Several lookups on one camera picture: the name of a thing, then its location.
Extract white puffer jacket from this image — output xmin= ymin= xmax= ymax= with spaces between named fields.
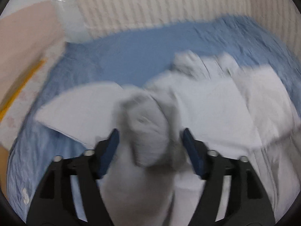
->
xmin=35 ymin=51 xmax=300 ymax=225

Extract white patterned mattress edge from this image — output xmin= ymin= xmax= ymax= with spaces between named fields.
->
xmin=1 ymin=39 xmax=66 ymax=150

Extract yellow strip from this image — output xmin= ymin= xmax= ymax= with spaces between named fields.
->
xmin=1 ymin=57 xmax=48 ymax=121

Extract blue bed sheet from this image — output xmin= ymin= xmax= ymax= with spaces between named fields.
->
xmin=7 ymin=15 xmax=300 ymax=219

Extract beige striped padded headboard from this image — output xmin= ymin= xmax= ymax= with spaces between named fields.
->
xmin=77 ymin=0 xmax=300 ymax=56

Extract clear plastic storage bin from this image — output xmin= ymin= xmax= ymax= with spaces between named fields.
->
xmin=52 ymin=0 xmax=91 ymax=43

